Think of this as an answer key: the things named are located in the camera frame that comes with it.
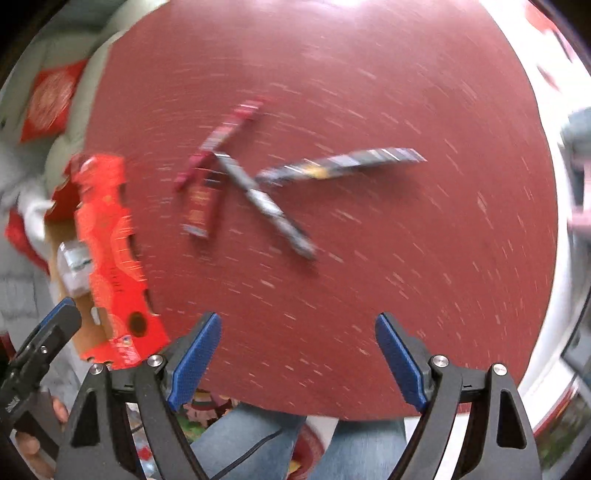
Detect grey grip click pen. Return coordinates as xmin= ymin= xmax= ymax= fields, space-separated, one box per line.
xmin=255 ymin=147 xmax=428 ymax=185

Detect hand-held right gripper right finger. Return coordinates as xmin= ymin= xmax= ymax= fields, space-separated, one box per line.
xmin=374 ymin=312 xmax=543 ymax=480

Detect red patterned cushion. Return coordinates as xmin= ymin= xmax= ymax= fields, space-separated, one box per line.
xmin=19 ymin=59 xmax=89 ymax=144

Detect blue jeans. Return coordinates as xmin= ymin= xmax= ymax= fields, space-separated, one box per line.
xmin=189 ymin=402 xmax=408 ymax=480

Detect red cardboard gift box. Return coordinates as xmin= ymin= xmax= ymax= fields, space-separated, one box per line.
xmin=46 ymin=154 xmax=169 ymax=370

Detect red translucent click pen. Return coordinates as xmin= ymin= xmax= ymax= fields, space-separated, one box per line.
xmin=174 ymin=99 xmax=265 ymax=192

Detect person's left hand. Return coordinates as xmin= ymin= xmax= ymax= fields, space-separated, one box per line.
xmin=14 ymin=400 xmax=70 ymax=477

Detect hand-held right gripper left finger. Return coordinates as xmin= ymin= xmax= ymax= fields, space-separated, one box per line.
xmin=55 ymin=312 xmax=223 ymax=480

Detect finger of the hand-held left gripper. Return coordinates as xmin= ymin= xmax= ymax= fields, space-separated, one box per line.
xmin=0 ymin=297 xmax=83 ymax=408

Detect pale green sofa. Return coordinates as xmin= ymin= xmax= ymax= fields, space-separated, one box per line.
xmin=0 ymin=0 xmax=167 ymax=195

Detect dark red gold-print carton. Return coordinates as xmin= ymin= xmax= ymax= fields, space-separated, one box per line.
xmin=181 ymin=168 xmax=218 ymax=240

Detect black cable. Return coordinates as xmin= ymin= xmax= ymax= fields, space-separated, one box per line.
xmin=208 ymin=429 xmax=284 ymax=480

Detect clear barrel black pen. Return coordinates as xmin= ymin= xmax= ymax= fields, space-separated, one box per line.
xmin=213 ymin=151 xmax=319 ymax=261

